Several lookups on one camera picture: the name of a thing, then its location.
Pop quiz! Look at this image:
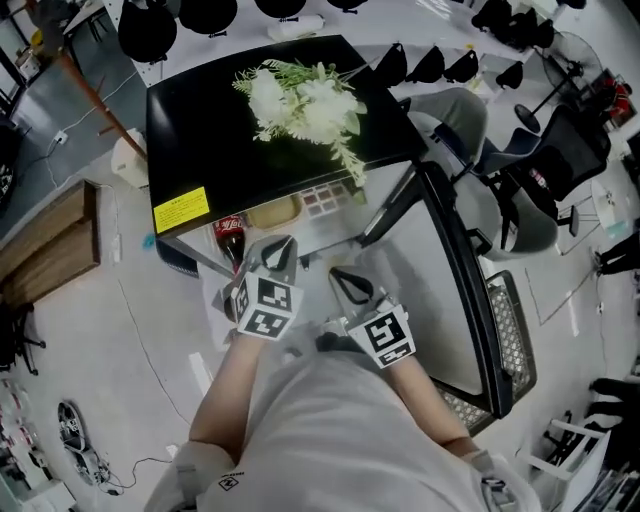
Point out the pile of black bags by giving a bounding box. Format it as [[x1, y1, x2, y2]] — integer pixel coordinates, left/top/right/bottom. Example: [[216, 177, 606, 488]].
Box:
[[470, 0, 557, 52]]

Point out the brown wooden table leg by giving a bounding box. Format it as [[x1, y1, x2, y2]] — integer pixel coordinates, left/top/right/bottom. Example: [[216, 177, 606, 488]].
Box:
[[53, 48, 149, 162]]

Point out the person's white shirt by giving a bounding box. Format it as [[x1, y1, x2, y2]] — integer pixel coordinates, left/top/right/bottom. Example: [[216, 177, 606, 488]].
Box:
[[143, 322, 544, 512]]

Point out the beige container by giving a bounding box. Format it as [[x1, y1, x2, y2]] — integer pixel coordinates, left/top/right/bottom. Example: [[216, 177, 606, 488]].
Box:
[[245, 197, 303, 231]]

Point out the grey shell chair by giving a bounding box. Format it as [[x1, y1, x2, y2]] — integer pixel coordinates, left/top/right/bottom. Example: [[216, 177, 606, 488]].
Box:
[[449, 169, 560, 262], [407, 87, 489, 169]]

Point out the person's left forearm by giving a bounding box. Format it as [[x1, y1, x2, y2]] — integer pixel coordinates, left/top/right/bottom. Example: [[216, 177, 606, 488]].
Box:
[[188, 329, 266, 464]]

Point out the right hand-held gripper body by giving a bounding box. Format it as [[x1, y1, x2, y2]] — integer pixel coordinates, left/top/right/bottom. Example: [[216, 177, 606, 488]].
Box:
[[314, 295, 419, 370]]

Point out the small black waist bag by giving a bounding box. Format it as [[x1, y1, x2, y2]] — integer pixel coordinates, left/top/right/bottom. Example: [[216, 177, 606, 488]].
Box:
[[443, 49, 480, 85], [405, 45, 446, 85], [373, 42, 407, 90], [495, 60, 525, 92]]

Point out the round black bag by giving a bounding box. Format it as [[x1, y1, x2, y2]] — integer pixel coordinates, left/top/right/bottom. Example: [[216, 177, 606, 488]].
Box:
[[178, 0, 239, 37]]

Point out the white metal stand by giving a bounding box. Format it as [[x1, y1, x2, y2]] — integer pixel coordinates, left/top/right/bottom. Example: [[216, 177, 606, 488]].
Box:
[[518, 415, 612, 482]]

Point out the black floor fan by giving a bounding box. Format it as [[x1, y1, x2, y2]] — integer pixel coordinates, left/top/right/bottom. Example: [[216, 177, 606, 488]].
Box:
[[514, 30, 605, 135]]

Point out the red label cola bottle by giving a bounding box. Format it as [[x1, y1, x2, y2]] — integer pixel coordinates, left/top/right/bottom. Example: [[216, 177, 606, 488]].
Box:
[[213, 213, 248, 275]]

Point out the large black bag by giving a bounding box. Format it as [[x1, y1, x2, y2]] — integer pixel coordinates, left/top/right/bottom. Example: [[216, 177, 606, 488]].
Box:
[[117, 0, 178, 64]]

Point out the black mini fridge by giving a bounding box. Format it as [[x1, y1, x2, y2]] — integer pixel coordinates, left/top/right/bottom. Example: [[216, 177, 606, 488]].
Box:
[[144, 34, 539, 436]]

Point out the white artificial flower bouquet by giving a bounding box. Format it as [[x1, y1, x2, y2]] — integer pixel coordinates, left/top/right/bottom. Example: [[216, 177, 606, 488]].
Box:
[[231, 58, 369, 190]]

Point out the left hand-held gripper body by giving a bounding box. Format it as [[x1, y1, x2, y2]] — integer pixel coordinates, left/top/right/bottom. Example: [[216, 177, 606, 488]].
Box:
[[214, 259, 305, 342]]

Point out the black cable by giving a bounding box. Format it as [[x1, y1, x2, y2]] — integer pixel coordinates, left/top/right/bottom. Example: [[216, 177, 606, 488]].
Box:
[[97, 455, 174, 497]]

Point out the box of coloured squares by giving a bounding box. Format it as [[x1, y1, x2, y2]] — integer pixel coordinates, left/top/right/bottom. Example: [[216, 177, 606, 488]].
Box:
[[299, 181, 352, 219]]

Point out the wheeled metal device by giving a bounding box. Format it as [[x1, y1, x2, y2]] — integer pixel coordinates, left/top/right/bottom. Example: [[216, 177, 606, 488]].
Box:
[[56, 399, 110, 487]]

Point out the black mesh office chair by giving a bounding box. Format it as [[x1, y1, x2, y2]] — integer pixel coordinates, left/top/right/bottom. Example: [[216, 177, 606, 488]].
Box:
[[477, 103, 613, 239]]

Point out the person's right forearm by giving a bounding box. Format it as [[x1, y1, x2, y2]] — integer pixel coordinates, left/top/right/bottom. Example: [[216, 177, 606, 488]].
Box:
[[387, 355, 482, 454]]

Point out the wooden cabinet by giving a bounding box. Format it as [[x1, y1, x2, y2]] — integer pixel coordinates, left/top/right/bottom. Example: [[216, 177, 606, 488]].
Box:
[[0, 179, 102, 307]]

